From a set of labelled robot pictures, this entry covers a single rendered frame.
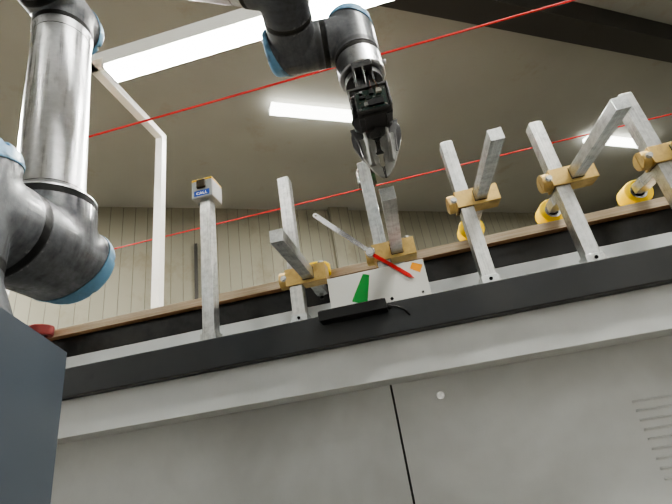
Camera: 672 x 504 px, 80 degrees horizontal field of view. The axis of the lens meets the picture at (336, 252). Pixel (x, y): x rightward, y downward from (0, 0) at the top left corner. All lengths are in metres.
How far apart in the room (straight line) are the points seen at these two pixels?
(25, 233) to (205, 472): 0.91
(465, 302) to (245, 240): 4.64
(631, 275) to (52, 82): 1.29
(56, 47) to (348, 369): 0.95
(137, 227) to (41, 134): 4.71
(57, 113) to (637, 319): 1.29
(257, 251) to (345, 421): 4.34
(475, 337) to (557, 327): 0.19
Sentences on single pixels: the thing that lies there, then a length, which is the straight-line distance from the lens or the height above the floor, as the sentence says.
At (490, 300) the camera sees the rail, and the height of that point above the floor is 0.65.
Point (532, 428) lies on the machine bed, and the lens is 1.26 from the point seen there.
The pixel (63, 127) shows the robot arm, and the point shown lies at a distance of 0.93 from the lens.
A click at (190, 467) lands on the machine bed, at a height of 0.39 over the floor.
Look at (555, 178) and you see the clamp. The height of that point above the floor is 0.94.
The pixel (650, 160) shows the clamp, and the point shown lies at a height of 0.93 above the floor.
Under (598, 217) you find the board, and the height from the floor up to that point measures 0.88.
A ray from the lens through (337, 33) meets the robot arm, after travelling 0.87.
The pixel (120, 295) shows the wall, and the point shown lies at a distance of 5.26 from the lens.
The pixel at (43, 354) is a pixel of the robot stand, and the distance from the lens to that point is 0.64.
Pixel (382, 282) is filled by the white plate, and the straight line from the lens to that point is 1.05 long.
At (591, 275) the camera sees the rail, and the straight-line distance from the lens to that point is 1.11.
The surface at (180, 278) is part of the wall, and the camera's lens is 5.25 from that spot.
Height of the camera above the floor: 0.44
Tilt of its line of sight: 23 degrees up
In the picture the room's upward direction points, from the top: 10 degrees counter-clockwise
